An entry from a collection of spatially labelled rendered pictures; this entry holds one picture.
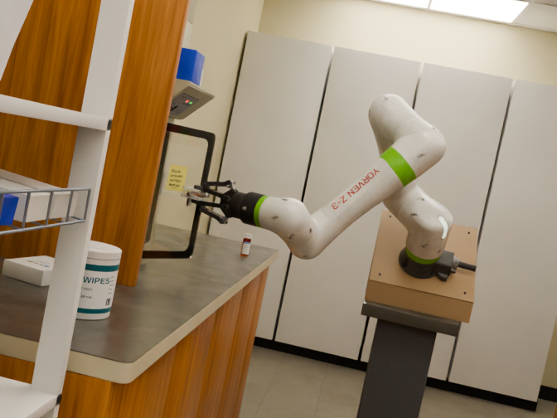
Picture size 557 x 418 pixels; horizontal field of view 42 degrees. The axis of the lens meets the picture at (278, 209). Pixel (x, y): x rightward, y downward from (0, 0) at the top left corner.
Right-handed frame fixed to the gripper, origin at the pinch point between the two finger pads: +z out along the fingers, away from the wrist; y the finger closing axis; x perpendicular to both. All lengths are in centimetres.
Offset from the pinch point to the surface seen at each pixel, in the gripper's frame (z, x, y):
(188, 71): -1.7, 13.9, 33.8
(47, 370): -53, 89, -24
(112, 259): -29, 56, -13
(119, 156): 2.5, 29.3, 7.5
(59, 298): -53, 89, -13
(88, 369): -46, 73, -29
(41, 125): 23.2, 39.7, 11.3
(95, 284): -29, 59, -18
